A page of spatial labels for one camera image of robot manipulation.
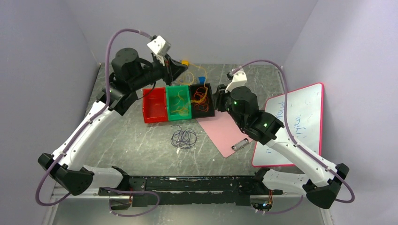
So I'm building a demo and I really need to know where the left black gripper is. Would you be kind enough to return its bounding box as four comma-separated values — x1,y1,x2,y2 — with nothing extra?
130,52,189,90

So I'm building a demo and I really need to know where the black plastic bin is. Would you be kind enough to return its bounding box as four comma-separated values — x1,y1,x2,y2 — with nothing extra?
189,83,215,119

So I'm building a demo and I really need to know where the orange cable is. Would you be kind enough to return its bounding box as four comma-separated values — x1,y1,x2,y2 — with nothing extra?
192,87,211,113

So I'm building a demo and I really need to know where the red plastic bin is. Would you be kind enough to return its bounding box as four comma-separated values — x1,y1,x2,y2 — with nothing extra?
142,87,168,123

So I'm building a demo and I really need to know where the yellow cable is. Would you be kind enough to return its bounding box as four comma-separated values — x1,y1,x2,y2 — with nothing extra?
171,63,208,115
173,90,188,106

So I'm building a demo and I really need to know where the green plastic bin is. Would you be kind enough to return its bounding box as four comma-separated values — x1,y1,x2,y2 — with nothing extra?
166,85,192,121

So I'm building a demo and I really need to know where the purple cable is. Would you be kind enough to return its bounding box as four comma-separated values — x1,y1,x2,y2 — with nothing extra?
170,125,198,150

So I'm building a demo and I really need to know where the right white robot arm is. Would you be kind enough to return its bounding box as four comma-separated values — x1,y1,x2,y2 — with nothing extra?
213,84,350,209

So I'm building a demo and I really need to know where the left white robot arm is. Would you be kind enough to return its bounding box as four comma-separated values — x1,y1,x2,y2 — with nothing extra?
38,48,188,195

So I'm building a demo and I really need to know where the pink clipboard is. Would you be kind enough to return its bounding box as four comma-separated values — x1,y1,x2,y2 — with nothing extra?
197,111,253,158

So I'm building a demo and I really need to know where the blue cube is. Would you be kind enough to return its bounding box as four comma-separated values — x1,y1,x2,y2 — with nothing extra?
198,76,206,84

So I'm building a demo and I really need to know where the pink-framed whiteboard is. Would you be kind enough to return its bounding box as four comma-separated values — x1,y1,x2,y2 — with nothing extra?
252,82,324,167

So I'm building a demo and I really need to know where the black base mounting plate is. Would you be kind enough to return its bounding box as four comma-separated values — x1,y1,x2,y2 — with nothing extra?
98,175,282,209

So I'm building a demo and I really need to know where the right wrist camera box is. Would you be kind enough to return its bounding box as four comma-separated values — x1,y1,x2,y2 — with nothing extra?
225,70,247,93

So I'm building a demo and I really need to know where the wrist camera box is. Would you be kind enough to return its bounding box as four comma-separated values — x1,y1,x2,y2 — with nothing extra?
225,70,247,93
147,36,171,66

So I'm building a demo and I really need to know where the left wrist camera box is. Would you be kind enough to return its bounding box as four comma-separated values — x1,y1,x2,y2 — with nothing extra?
147,36,171,66

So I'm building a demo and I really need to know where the aluminium rail frame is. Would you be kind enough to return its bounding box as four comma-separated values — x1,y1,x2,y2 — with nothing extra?
44,188,333,225

